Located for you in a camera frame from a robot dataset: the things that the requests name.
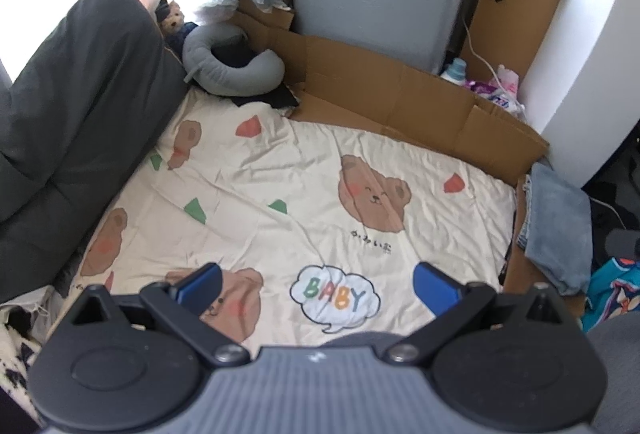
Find blue-grey denim pants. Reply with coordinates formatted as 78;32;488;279
516;163;592;296

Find cream bear-print quilt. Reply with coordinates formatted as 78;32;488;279
70;89;515;350

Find teal patterned blanket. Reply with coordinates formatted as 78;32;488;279
582;257;640;332

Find black white patterned blanket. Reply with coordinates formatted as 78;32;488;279
1;285;53;426

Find black garment pile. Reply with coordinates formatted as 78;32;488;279
582;124;639;272

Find pink white refill pouch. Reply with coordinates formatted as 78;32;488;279
465;64;525;119

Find white laundry detergent bottle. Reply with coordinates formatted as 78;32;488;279
440;58;466;87

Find grey U-shaped neck pillow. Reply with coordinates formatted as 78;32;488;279
181;23;285;98

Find dark grey pillow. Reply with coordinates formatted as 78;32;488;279
1;0;188;301

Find brown cardboard sheet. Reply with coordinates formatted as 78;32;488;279
231;11;549;186

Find upright brown cardboard panel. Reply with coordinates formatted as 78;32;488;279
460;0;560;80

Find brown teddy bear toy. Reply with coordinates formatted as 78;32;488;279
155;0;198;59

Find white power cable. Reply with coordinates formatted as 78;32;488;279
462;10;528;118

